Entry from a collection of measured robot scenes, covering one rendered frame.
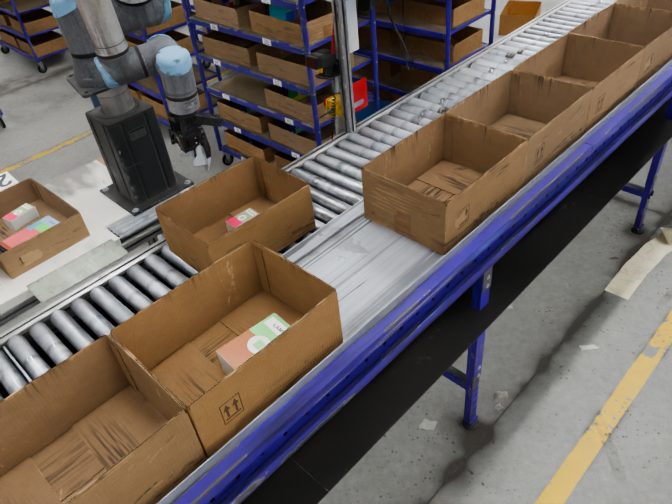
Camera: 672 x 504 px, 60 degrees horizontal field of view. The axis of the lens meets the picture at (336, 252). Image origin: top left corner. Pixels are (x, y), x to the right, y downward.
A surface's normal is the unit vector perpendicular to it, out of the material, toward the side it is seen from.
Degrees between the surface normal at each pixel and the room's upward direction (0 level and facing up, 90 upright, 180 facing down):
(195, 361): 2
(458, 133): 90
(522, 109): 89
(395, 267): 0
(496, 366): 0
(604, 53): 89
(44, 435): 89
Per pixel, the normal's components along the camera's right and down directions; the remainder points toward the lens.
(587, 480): -0.10, -0.76
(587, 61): -0.69, 0.50
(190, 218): 0.69, 0.40
